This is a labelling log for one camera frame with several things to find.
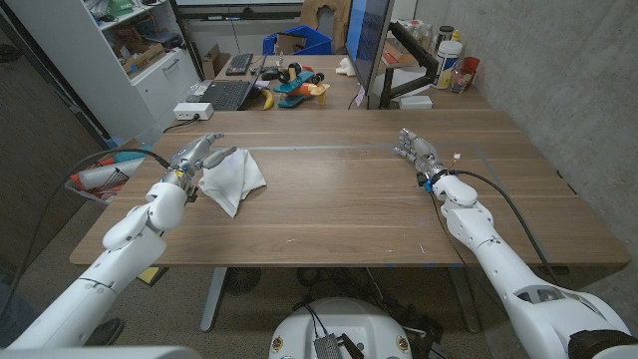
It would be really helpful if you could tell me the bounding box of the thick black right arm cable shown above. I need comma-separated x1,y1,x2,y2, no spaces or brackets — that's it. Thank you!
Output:
448,169,560,286

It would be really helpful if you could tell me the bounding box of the cardboard box on shelf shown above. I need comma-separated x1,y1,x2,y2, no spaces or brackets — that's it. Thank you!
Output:
122,43,166,76

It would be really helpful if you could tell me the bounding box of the small open cardboard box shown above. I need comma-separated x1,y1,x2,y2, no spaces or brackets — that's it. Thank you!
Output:
200,43,231,80

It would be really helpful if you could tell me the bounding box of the blue plastic bin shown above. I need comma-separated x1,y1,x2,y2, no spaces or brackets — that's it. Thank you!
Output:
262,23,334,56

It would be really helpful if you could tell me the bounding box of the cardboard cutout panel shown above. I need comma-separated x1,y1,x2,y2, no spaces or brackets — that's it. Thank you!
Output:
300,0,353,46

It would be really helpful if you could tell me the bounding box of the white power strip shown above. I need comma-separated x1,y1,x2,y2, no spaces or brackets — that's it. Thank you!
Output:
172,102,214,122

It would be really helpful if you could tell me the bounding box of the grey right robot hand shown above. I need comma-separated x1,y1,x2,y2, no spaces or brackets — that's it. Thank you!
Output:
393,128,451,184

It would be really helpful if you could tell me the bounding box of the black floor cable tangle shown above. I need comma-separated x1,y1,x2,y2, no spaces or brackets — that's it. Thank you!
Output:
293,267,445,350

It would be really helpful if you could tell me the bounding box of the small white figure toy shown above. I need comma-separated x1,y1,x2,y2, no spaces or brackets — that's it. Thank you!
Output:
335,56,357,78

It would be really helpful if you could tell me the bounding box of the black round fan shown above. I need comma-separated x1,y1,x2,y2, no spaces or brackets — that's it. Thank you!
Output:
222,267,262,295

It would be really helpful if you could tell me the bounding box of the red cup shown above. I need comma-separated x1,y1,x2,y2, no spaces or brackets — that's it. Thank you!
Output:
461,56,481,84

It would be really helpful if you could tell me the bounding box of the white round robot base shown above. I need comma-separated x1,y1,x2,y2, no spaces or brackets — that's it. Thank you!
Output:
268,297,414,359

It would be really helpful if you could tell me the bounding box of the black headset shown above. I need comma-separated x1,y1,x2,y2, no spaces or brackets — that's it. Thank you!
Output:
259,67,291,84

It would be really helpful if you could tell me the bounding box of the large black monitor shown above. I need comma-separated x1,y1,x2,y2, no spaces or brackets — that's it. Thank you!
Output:
345,0,395,96

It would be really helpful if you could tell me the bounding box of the yellow paper note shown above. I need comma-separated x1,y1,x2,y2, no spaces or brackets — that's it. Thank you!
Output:
137,266,169,287

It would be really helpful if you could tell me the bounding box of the teal orange toy plane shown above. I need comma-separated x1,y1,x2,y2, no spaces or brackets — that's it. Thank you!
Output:
272,62,332,110

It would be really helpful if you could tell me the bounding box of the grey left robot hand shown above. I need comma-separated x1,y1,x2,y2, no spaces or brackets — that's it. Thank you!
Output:
163,131,238,194

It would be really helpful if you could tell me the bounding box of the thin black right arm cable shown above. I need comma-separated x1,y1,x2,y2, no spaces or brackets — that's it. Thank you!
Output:
428,191,480,281

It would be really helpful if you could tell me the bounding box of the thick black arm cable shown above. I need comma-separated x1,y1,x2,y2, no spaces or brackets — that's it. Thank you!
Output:
0,148,171,320
448,169,560,286

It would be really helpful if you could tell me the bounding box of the white shelf cabinet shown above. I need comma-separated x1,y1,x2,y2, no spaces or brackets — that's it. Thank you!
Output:
4,0,200,141

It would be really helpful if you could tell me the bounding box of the black laptop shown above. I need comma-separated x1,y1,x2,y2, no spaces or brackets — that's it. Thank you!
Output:
197,54,268,112

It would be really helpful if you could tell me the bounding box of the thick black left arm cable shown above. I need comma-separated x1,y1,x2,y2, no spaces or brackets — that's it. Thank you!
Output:
0,148,171,320

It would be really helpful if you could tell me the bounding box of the grey table leg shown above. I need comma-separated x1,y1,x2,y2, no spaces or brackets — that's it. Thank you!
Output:
447,266,482,334
198,267,228,333

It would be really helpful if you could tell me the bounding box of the person leg in jeans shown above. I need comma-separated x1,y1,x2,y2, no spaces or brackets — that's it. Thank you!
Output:
0,293,126,348

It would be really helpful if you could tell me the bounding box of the flat white box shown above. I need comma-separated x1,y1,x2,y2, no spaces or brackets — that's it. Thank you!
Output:
398,95,434,111

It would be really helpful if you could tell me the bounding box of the white wipes canister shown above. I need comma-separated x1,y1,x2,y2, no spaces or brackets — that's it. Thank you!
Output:
432,39,464,91

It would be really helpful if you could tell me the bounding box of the black-lid jar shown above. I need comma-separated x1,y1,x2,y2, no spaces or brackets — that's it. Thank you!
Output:
434,25,456,51

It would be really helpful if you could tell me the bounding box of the teal foam roll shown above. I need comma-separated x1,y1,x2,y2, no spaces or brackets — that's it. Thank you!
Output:
113,144,154,164

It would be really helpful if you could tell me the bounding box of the black keyboard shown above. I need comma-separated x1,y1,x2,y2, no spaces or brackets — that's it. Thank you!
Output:
224,52,254,77

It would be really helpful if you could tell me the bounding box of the white cloth napkin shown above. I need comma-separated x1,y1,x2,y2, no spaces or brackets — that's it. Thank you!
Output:
197,148,268,219

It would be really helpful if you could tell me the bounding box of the floor bin with clutter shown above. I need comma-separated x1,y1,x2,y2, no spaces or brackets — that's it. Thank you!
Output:
64,137,154,204

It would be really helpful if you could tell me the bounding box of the white robot torso edge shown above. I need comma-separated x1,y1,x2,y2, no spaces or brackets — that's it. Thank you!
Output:
0,345,201,359

